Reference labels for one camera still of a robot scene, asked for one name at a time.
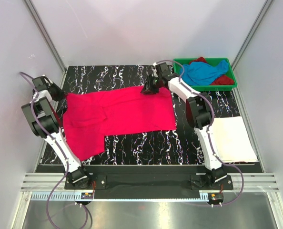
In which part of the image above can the folded white t shirt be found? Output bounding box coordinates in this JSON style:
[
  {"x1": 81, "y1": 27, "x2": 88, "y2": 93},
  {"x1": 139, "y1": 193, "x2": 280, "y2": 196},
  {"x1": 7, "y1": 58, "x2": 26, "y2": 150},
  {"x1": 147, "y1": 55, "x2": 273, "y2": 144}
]
[{"x1": 212, "y1": 116, "x2": 257, "y2": 163}]

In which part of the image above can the purple cable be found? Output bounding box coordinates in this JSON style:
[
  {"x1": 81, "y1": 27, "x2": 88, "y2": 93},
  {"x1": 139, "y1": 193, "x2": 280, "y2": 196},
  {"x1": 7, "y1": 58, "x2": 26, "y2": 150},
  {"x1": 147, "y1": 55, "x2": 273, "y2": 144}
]
[
  {"x1": 19, "y1": 71, "x2": 92, "y2": 227},
  {"x1": 155, "y1": 59, "x2": 243, "y2": 208}
]

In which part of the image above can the dark red t shirt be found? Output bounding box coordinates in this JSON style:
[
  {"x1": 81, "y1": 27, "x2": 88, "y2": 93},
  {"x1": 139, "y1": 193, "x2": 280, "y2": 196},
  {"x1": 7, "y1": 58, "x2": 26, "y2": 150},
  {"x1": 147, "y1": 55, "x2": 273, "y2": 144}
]
[{"x1": 189, "y1": 57, "x2": 235, "y2": 86}]

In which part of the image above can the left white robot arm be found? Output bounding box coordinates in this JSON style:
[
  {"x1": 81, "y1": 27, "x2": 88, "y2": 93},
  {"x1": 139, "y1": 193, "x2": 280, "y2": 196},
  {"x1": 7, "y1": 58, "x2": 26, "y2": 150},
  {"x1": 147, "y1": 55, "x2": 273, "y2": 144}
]
[{"x1": 19, "y1": 72, "x2": 92, "y2": 189}]

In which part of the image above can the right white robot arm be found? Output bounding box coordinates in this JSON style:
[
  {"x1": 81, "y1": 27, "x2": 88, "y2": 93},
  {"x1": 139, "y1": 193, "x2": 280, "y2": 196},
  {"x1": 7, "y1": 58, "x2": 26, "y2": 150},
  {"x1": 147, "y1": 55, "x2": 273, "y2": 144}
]
[{"x1": 141, "y1": 61, "x2": 227, "y2": 189}]

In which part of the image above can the blue t shirt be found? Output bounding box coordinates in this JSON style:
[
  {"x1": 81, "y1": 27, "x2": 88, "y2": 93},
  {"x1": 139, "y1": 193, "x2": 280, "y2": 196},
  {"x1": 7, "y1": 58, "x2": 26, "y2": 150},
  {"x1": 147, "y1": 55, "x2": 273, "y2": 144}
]
[{"x1": 179, "y1": 60, "x2": 229, "y2": 86}]

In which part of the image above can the aluminium front rail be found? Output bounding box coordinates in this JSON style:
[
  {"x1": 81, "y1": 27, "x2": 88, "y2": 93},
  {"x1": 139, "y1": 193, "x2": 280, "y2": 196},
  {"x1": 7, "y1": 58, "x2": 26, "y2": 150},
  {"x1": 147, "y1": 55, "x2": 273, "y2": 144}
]
[{"x1": 21, "y1": 173, "x2": 279, "y2": 192}]

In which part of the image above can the black marble pattern mat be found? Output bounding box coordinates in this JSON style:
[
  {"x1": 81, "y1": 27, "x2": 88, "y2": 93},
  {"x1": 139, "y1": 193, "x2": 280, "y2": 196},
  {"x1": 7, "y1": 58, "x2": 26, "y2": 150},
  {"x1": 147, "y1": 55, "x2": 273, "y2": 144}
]
[{"x1": 40, "y1": 65, "x2": 260, "y2": 166}]

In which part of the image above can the pink t shirt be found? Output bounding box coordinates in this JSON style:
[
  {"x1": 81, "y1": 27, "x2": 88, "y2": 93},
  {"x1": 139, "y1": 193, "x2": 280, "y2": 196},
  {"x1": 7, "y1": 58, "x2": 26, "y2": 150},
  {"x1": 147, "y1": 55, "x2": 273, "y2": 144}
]
[{"x1": 62, "y1": 86, "x2": 176, "y2": 161}]

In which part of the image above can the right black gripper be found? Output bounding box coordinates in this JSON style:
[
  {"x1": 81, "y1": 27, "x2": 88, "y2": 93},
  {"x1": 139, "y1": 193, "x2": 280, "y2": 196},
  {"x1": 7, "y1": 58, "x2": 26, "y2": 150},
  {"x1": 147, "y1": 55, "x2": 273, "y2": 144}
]
[{"x1": 141, "y1": 74, "x2": 162, "y2": 96}]

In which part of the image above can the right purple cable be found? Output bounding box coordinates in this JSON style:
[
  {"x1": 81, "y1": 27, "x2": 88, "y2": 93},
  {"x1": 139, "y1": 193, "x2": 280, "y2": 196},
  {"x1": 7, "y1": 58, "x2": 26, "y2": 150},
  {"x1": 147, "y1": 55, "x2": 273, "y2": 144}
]
[{"x1": 155, "y1": 59, "x2": 243, "y2": 208}]

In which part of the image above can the green plastic bin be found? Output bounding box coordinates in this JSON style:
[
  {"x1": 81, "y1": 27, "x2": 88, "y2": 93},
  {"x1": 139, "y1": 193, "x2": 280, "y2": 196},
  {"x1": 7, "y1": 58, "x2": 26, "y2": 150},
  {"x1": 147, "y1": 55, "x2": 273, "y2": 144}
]
[{"x1": 173, "y1": 58, "x2": 237, "y2": 92}]

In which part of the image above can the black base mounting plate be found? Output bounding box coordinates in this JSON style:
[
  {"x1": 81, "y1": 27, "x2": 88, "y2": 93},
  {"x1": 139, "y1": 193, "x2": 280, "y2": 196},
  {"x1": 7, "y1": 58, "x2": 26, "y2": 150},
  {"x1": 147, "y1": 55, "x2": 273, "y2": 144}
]
[{"x1": 64, "y1": 164, "x2": 232, "y2": 200}]

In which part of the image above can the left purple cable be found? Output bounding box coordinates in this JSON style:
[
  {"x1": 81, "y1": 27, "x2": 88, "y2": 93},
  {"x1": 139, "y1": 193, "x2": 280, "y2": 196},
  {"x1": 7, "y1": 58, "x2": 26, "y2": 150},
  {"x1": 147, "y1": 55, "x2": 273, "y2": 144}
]
[{"x1": 19, "y1": 71, "x2": 92, "y2": 227}]

